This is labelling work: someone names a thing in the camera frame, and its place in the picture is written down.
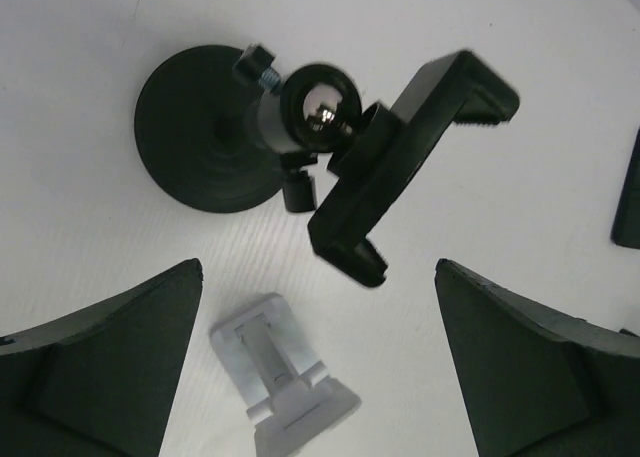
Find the white folding phone stand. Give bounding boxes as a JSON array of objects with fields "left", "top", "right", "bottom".
[{"left": 209, "top": 293, "right": 361, "bottom": 456}]

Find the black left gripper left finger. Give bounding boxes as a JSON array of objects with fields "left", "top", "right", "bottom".
[{"left": 1, "top": 259, "right": 203, "bottom": 456}]

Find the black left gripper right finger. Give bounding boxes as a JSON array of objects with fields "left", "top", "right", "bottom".
[{"left": 434, "top": 259, "right": 639, "bottom": 456}]

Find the black round-base clamp phone stand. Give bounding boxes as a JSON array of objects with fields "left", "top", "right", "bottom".
[{"left": 133, "top": 45, "right": 520, "bottom": 288}]

